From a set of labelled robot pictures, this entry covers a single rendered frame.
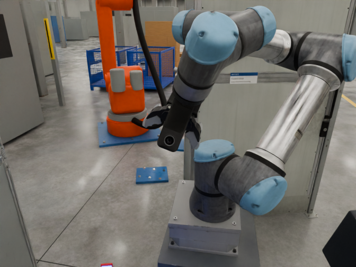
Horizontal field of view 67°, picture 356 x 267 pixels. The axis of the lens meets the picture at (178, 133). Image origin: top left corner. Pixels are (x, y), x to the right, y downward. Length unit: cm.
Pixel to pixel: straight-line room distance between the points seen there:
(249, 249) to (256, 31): 68
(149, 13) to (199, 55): 1033
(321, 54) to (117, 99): 336
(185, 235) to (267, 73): 148
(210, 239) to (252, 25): 63
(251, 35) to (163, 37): 754
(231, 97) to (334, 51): 129
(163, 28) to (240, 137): 615
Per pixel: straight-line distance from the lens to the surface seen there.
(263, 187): 67
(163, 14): 1061
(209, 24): 43
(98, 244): 243
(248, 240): 98
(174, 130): 55
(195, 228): 86
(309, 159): 252
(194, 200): 86
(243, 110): 209
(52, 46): 583
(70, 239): 253
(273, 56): 83
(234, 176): 70
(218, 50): 42
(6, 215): 179
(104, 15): 400
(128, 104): 397
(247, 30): 49
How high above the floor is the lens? 168
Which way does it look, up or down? 23 degrees down
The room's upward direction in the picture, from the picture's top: straight up
